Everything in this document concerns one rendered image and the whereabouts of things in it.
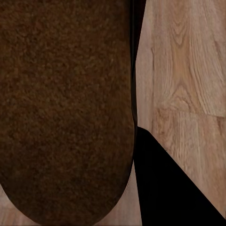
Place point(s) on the sandal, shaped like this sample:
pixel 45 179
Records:
pixel 68 106

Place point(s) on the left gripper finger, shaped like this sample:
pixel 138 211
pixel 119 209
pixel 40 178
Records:
pixel 167 196

